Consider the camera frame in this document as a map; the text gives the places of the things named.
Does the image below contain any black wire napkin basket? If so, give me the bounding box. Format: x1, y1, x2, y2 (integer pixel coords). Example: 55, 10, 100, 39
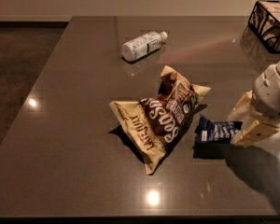
248, 0, 280, 54

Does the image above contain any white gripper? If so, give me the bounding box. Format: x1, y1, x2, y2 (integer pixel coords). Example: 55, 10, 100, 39
228, 64, 280, 147

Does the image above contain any clear plastic water bottle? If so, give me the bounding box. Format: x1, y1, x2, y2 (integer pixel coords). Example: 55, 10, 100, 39
121, 32, 168, 63

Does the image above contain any brown Late July chip bag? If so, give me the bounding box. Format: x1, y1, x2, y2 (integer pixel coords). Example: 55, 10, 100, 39
109, 65, 211, 175

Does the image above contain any blue rxbar blueberry wrapper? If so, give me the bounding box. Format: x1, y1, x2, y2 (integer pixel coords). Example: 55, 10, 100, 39
195, 116, 242, 144

